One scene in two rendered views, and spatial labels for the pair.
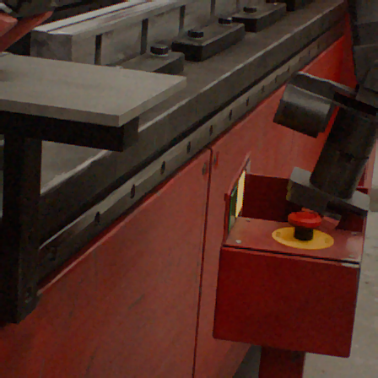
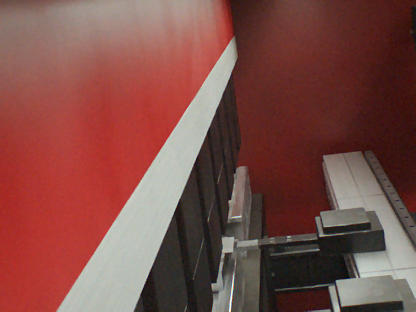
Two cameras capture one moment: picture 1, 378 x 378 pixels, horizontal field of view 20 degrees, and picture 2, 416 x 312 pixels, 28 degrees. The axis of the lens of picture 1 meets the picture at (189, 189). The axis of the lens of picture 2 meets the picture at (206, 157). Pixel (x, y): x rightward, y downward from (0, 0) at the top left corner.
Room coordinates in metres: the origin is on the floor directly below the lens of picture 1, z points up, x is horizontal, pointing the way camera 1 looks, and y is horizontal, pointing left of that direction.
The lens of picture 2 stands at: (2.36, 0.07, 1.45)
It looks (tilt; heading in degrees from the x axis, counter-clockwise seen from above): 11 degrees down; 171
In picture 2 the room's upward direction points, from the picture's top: 8 degrees counter-clockwise
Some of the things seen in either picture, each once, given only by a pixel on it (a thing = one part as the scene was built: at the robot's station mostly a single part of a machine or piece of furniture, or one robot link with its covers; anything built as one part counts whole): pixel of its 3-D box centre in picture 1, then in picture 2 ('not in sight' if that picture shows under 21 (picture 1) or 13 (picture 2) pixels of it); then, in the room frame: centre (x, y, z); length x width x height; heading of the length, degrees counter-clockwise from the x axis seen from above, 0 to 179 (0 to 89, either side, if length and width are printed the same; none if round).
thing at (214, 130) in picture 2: not in sight; (193, 173); (1.11, 0.26, 1.18); 0.15 x 0.09 x 0.17; 165
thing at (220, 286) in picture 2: not in sight; (217, 262); (0.98, 0.29, 0.98); 0.20 x 0.03 x 0.03; 165
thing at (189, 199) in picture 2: not in sight; (160, 258); (1.50, 0.15, 1.18); 0.15 x 0.09 x 0.17; 165
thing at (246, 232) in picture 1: (294, 248); not in sight; (1.22, -0.13, 0.75); 0.20 x 0.16 x 0.18; 171
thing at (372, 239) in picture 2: not in sight; (305, 234); (0.99, 0.46, 1.01); 0.26 x 0.12 x 0.05; 75
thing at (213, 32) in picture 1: (210, 40); not in sight; (1.90, -0.02, 0.89); 0.30 x 0.05 x 0.03; 165
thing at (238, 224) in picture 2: not in sight; (235, 207); (0.42, 0.45, 0.92); 0.50 x 0.06 x 0.10; 165
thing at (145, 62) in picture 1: (137, 75); not in sight; (1.51, 0.09, 0.89); 0.30 x 0.05 x 0.03; 165
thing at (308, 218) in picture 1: (304, 229); not in sight; (1.17, -0.14, 0.79); 0.04 x 0.04 x 0.04
